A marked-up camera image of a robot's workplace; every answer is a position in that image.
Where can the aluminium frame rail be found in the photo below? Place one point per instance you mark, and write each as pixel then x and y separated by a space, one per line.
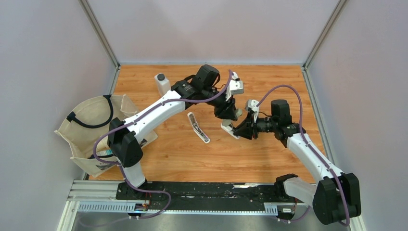
pixel 89 12

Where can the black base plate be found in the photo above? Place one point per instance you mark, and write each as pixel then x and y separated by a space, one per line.
pixel 211 198

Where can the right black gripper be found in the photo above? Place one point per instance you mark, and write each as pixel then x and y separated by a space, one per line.
pixel 246 130

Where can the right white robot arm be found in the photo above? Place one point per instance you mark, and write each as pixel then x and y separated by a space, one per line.
pixel 335 196

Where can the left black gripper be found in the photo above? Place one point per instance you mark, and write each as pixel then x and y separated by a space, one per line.
pixel 226 110

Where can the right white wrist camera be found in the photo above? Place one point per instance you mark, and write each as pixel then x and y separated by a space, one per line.
pixel 253 106

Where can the beige canvas tote bag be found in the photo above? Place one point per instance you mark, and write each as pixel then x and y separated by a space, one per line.
pixel 86 123

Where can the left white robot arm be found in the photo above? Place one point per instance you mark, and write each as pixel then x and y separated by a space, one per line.
pixel 125 136

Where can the white bottle black cap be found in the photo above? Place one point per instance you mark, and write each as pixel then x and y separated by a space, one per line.
pixel 162 83

